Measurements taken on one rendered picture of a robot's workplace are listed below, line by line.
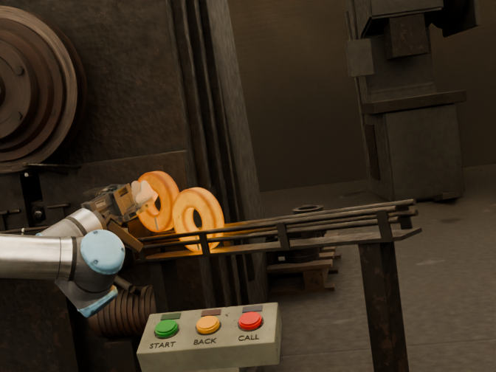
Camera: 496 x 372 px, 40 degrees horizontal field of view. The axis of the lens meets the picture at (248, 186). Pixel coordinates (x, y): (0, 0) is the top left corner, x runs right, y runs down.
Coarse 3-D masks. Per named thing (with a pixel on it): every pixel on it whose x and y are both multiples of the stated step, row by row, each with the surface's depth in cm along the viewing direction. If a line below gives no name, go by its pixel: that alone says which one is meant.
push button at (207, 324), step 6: (204, 318) 119; (210, 318) 119; (216, 318) 119; (198, 324) 118; (204, 324) 118; (210, 324) 118; (216, 324) 118; (198, 330) 118; (204, 330) 117; (210, 330) 117
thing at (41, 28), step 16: (0, 16) 190; (16, 16) 190; (32, 16) 189; (48, 32) 189; (64, 48) 189; (64, 64) 189; (64, 80) 190; (80, 80) 195; (80, 96) 195; (64, 112) 191; (64, 128) 192; (48, 144) 193; (16, 160) 195; (32, 160) 194
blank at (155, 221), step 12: (144, 180) 173; (156, 180) 170; (168, 180) 169; (156, 192) 171; (168, 192) 167; (168, 204) 168; (144, 216) 176; (156, 216) 172; (168, 216) 169; (156, 228) 173; (168, 228) 171
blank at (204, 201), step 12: (192, 192) 161; (204, 192) 160; (180, 204) 164; (192, 204) 161; (204, 204) 158; (216, 204) 159; (180, 216) 165; (192, 216) 167; (204, 216) 159; (216, 216) 158; (180, 228) 166; (192, 228) 165; (204, 228) 160; (180, 240) 167
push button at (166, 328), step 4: (164, 320) 121; (168, 320) 121; (172, 320) 121; (160, 324) 120; (164, 324) 120; (168, 324) 120; (172, 324) 120; (176, 324) 120; (156, 328) 119; (160, 328) 119; (164, 328) 119; (168, 328) 119; (172, 328) 119; (176, 328) 119; (156, 332) 119; (160, 332) 118; (164, 332) 118; (168, 332) 118; (172, 332) 118; (160, 336) 118; (164, 336) 118; (168, 336) 118
